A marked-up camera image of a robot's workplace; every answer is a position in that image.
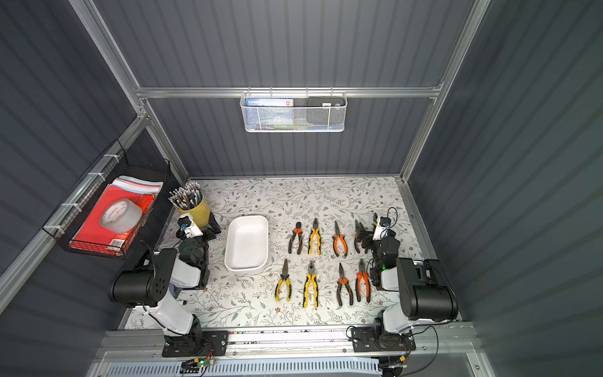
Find white plastic storage box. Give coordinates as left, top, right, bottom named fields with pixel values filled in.
left=225, top=215, right=270, bottom=275

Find orange black combination pliers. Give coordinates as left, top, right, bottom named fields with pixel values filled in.
left=355, top=259, right=372, bottom=303

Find orange handled cutting pliers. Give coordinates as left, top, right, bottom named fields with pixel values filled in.
left=333, top=221, right=348, bottom=258

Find orange long nose pliers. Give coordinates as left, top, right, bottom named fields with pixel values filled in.
left=336, top=263, right=354, bottom=306

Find small yellow handled pliers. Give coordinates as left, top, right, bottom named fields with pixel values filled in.
left=308, top=218, right=322, bottom=255

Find large yellow black pliers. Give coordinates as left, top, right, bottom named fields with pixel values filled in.
left=303, top=260, right=319, bottom=308

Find yellow long nose pliers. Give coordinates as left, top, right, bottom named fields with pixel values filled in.
left=275, top=259, right=291, bottom=302

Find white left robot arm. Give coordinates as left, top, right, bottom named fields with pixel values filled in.
left=108, top=213, right=221, bottom=358

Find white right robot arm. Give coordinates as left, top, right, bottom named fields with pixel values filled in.
left=353, top=222, right=459, bottom=350

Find blue box in basket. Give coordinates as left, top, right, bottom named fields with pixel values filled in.
left=244, top=98, right=294, bottom=108

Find yellow pen holder cup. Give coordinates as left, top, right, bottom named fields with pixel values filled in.
left=178, top=198, right=210, bottom=228

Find bundle of pens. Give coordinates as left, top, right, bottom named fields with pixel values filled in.
left=168, top=182, right=204, bottom=210

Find floral table mat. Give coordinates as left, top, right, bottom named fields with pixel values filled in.
left=177, top=177, right=423, bottom=328

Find clear tape roll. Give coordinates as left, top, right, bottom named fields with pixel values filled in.
left=99, top=199, right=143, bottom=234

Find red paper packet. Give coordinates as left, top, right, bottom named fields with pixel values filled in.
left=69, top=184, right=155, bottom=255

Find small circuit board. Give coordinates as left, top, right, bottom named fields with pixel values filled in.
left=179, top=358, right=215, bottom=376

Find black device in basket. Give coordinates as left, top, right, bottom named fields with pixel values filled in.
left=307, top=97, right=346, bottom=108

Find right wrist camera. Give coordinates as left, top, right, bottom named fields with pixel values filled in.
left=372, top=215, right=392, bottom=240

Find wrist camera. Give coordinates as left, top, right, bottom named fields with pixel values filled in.
left=176, top=213, right=204, bottom=240
left=372, top=215, right=392, bottom=240

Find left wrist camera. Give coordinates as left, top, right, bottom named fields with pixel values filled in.
left=176, top=213, right=204, bottom=240

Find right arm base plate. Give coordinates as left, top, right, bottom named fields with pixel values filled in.
left=345, top=326, right=416, bottom=353

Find aluminium front rail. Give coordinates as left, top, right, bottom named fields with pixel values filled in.
left=93, top=322, right=483, bottom=363

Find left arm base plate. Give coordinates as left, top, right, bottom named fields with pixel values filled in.
left=162, top=331, right=229, bottom=358

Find white ventilated cable duct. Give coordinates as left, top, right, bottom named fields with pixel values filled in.
left=105, top=357, right=382, bottom=376

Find white mesh wall basket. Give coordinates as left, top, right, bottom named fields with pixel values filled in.
left=240, top=94, right=348, bottom=133

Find black wire wall basket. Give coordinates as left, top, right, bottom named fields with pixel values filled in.
left=42, top=144, right=171, bottom=259

